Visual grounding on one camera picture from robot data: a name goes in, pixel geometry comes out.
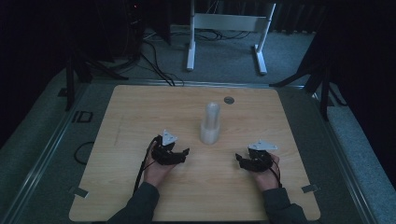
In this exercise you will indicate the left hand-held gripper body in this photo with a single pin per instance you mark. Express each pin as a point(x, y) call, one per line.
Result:
point(165, 155)

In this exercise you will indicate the metal frame rail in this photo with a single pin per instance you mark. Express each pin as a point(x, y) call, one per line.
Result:
point(345, 161)
point(40, 161)
point(199, 83)

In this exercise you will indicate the dark computer tower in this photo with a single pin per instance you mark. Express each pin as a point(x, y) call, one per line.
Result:
point(134, 28)

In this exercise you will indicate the white metal stand frame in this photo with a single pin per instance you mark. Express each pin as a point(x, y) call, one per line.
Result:
point(229, 22)

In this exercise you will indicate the person's left hand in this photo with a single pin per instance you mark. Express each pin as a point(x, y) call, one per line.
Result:
point(157, 174)

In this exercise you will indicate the grey round table grommet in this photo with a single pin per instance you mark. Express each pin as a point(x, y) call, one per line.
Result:
point(229, 100)

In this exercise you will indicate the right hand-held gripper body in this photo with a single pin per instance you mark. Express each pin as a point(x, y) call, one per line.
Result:
point(260, 157)

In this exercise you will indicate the black tripod stand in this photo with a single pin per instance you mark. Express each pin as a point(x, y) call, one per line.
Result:
point(71, 84)
point(324, 93)

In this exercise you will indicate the person's right hand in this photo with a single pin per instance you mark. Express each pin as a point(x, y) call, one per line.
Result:
point(264, 179)

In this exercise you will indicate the clear plastic cup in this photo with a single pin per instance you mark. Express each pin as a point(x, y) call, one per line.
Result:
point(210, 133)
point(212, 113)

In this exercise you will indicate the grey tape piece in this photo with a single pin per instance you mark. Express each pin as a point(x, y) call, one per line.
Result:
point(81, 192)
point(310, 188)

